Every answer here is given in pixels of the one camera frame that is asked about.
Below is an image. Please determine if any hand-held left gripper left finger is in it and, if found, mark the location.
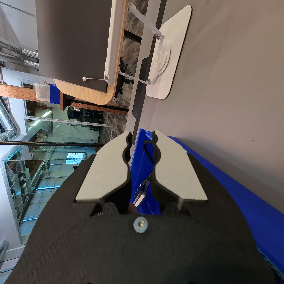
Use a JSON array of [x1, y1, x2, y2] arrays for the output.
[[75, 131, 132, 215]]

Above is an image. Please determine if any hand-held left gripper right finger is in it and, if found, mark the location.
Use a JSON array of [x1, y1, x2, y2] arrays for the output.
[[152, 130, 208, 214]]

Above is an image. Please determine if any black cable with silver plug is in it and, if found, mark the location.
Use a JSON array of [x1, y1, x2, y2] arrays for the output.
[[133, 140, 159, 208]]

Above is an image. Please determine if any blue plastic bin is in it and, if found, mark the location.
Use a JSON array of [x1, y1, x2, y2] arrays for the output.
[[130, 128, 284, 275]]

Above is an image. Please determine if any black thin rod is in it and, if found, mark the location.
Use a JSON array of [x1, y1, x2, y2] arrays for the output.
[[0, 141, 106, 147]]

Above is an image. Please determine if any dark grey bar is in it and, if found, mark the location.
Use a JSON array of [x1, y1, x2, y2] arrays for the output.
[[132, 57, 151, 146]]

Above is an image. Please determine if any black office chair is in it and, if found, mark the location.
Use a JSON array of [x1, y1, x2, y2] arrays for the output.
[[114, 57, 136, 96]]

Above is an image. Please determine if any white base board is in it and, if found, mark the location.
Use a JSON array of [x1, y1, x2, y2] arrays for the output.
[[145, 5, 192, 100]]

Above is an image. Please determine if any wooden board with dark panel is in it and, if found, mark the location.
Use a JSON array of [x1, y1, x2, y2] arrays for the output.
[[35, 0, 129, 105]]

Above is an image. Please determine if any silver air duct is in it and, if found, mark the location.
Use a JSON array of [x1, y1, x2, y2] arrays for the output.
[[0, 98, 20, 141]]

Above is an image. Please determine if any clear round mount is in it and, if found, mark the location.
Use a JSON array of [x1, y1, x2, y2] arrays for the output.
[[148, 36, 171, 83]]

